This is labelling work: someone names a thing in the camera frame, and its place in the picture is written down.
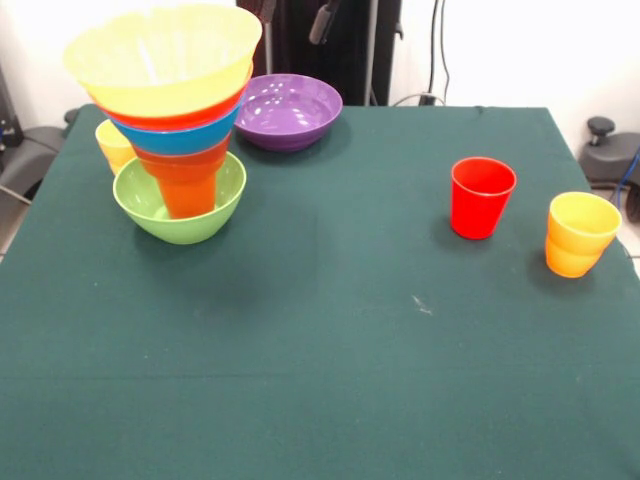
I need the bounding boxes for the purple bowl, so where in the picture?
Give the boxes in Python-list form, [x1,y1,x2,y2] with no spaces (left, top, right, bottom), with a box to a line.
[233,73,344,153]

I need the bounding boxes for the large yellow bowl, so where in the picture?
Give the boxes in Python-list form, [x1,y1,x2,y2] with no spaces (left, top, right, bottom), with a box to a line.
[63,3,264,106]

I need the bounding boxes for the wide shallow orange bowl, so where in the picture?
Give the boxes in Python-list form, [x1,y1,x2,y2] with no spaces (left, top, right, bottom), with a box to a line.
[92,64,254,132]

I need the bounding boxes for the blue bowl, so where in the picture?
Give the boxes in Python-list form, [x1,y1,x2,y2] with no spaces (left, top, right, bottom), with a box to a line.
[115,102,243,156]

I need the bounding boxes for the small orange bowl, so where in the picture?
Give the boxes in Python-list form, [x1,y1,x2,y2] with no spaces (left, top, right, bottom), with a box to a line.
[132,130,232,181]

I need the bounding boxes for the tall orange cup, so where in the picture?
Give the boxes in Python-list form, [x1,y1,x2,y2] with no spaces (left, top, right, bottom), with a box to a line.
[155,167,219,220]

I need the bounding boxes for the green bowl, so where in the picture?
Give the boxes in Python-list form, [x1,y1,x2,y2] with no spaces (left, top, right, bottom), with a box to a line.
[112,148,248,246]

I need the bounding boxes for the yellow cup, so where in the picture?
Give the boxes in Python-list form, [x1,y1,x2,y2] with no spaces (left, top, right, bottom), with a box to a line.
[94,119,140,176]

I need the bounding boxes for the red cup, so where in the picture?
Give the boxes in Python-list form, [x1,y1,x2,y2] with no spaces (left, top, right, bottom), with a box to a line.
[449,158,519,241]

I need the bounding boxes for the dark grey equipment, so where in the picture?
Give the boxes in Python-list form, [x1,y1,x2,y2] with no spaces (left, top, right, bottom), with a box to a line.
[0,64,22,147]

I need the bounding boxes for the dark green tablecloth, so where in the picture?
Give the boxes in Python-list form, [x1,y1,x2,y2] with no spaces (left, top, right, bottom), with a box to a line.
[0,102,640,480]

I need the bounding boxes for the stepped orange-yellow cup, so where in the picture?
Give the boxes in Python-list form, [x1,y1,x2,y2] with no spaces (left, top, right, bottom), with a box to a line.
[544,191,624,279]

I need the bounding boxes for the black wall cables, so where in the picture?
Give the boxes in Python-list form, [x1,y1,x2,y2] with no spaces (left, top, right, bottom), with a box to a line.
[430,0,451,101]

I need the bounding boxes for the blue cable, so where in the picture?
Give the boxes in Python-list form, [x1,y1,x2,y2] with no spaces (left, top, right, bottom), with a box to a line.
[614,149,640,206]

